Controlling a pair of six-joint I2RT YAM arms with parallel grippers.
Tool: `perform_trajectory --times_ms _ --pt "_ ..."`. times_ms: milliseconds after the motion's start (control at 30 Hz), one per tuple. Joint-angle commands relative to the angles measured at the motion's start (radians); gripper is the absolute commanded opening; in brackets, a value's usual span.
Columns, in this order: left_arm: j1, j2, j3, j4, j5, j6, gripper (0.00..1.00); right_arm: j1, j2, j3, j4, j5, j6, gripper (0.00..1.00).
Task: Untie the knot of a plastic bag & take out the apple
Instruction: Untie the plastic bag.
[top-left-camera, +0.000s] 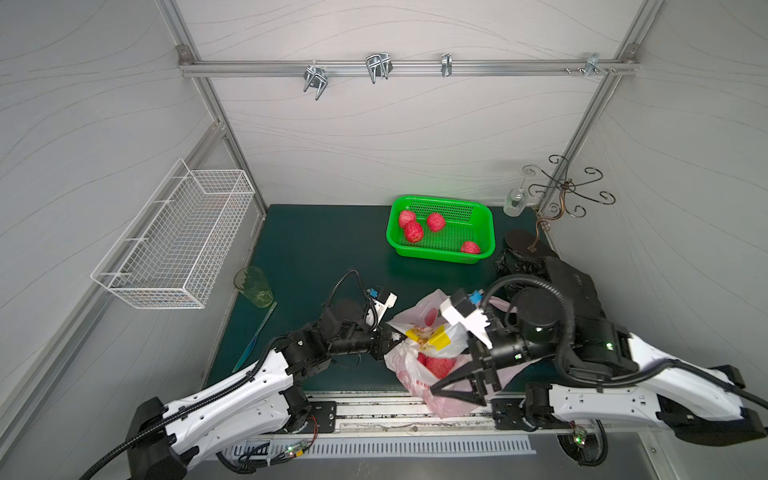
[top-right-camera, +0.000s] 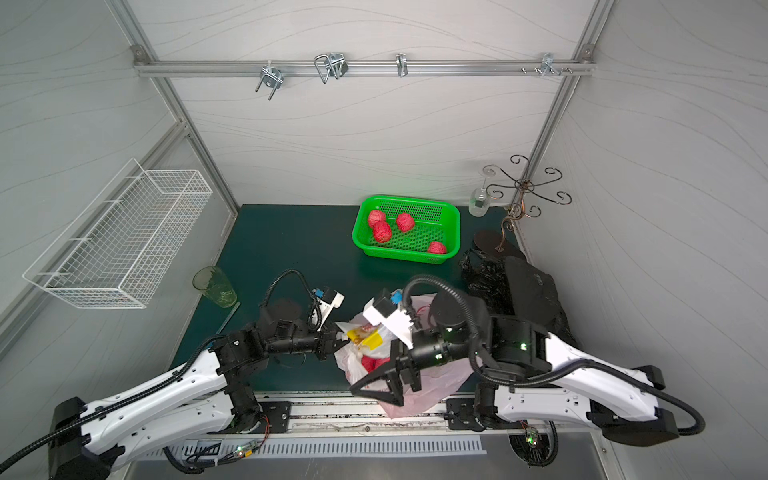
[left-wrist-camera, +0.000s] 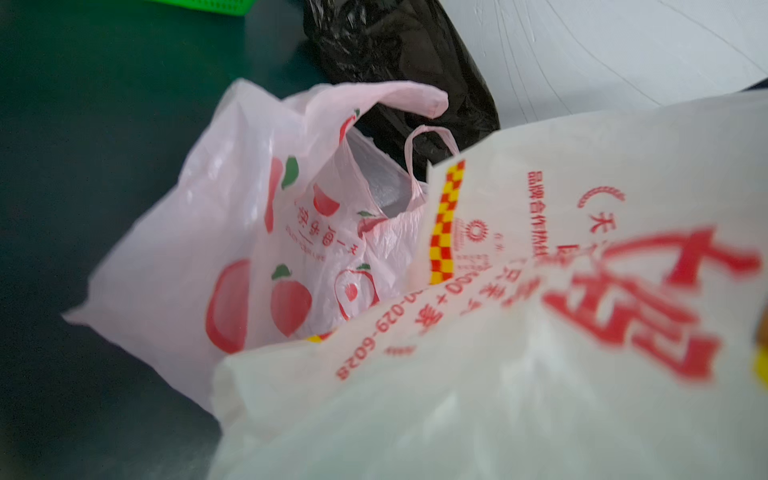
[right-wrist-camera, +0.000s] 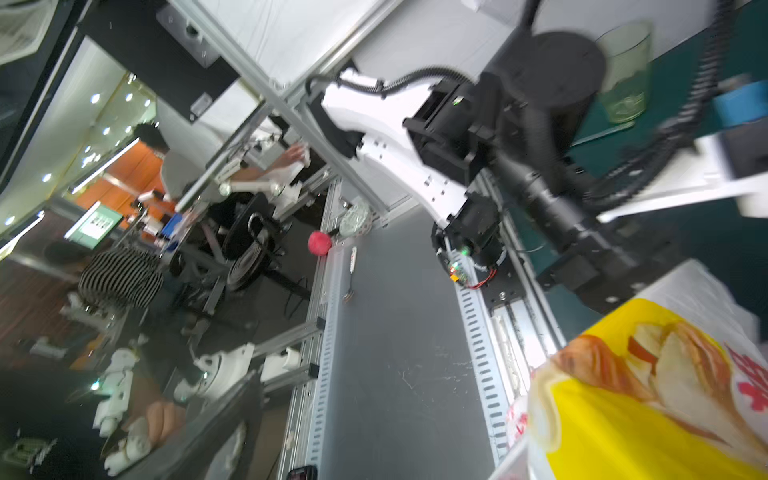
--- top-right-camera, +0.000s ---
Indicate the pink plastic bag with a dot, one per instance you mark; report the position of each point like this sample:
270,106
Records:
437,382

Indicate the metal hook stand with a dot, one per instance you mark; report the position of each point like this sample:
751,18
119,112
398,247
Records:
518,198

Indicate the white plastic bag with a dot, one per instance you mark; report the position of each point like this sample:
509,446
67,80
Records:
364,339

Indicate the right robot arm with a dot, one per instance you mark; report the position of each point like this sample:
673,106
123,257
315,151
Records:
530,379

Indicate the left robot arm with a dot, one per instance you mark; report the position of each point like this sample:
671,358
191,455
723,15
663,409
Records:
208,394

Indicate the metal crossbar rail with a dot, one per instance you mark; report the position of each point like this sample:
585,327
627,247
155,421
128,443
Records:
357,68

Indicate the green plastic basket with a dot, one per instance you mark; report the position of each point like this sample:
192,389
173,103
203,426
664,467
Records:
435,221

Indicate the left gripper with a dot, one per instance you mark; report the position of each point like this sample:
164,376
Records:
325,344

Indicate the green plastic knife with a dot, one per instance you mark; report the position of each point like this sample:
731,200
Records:
228,318

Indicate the metal clamp hook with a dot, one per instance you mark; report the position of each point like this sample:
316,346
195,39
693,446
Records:
545,68
401,65
330,65
271,78

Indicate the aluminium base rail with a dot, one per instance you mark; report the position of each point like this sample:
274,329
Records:
338,413

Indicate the clear glass bottle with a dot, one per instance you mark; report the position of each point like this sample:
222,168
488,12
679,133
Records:
480,200

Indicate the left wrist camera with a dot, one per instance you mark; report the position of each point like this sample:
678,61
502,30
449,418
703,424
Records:
327,299

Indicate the white wire basket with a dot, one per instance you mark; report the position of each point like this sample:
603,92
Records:
115,253

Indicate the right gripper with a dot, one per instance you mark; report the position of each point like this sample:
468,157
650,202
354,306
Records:
405,365

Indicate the white vent strip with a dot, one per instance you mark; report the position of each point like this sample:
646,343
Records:
371,447

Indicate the black plastic bag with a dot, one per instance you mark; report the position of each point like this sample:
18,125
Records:
510,285

